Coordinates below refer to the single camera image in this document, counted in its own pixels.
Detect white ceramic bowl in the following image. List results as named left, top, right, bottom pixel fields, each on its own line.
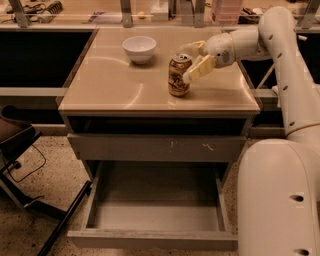
left=122, top=36, right=157, bottom=64

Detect pink plastic storage box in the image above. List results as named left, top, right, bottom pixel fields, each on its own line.
left=212, top=0, right=243, bottom=25

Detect black floor cable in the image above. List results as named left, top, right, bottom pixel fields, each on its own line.
left=7, top=143, right=48, bottom=183

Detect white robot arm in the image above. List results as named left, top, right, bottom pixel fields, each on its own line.
left=179, top=7, right=320, bottom=256

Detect black office chair left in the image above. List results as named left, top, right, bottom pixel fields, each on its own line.
left=0, top=104, right=93, bottom=256

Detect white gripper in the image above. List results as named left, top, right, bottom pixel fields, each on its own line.
left=177, top=33, right=236, bottom=84

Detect white handled stick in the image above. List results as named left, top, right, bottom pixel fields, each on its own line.
left=256, top=64, right=275, bottom=89

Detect open grey middle drawer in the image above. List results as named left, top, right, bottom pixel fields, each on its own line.
left=68, top=161, right=238, bottom=251

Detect white box on shelf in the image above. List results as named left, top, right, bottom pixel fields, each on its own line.
left=150, top=0, right=169, bottom=21

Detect orange soda can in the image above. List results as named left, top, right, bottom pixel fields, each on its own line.
left=168, top=54, right=192, bottom=97

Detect closed grey top drawer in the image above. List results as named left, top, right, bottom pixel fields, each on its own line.
left=68, top=134, right=246, bottom=162

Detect grey drawer cabinet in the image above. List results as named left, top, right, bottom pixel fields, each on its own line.
left=59, top=27, right=260, bottom=177

